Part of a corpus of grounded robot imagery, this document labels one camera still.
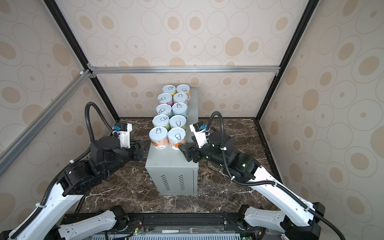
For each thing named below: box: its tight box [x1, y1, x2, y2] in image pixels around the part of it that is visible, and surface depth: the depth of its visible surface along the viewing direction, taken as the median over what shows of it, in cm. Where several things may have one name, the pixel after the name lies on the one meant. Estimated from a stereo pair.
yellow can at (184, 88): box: [176, 84, 191, 101], surface depth 81 cm
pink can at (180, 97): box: [173, 92, 188, 105], surface depth 76 cm
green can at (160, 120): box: [152, 114, 170, 127], surface depth 66 cm
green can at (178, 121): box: [169, 115, 187, 130], surface depth 65 cm
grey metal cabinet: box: [145, 88, 199, 196], surface depth 63 cm
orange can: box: [149, 126, 169, 150], surface depth 61 cm
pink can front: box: [157, 93, 174, 107], surface depth 76 cm
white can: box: [156, 103, 173, 119], surface depth 70 cm
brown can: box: [167, 127, 187, 151], surface depth 60 cm
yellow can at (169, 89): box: [162, 84, 179, 97], surface depth 81 cm
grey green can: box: [171, 102, 188, 118], surface depth 71 cm
